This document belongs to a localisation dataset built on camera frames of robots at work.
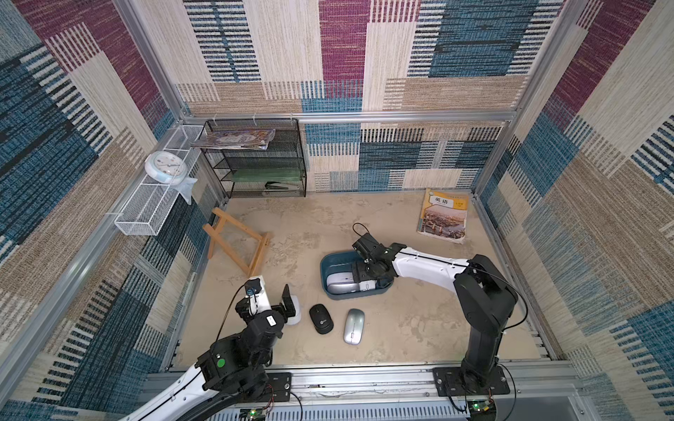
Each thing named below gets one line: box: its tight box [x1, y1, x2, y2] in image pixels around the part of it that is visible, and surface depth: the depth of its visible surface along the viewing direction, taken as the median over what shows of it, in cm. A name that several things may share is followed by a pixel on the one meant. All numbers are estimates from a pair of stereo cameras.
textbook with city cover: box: [415, 187, 470, 244], surface depth 113 cm
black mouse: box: [308, 303, 335, 336], surface depth 86 cm
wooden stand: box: [202, 206, 273, 278], surface depth 95 cm
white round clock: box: [143, 150, 188, 186], surface depth 76 cm
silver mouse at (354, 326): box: [343, 307, 366, 347], surface depth 85 cm
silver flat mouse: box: [326, 271, 360, 294], surface depth 93 cm
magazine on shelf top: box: [189, 128, 276, 150], surface depth 88 cm
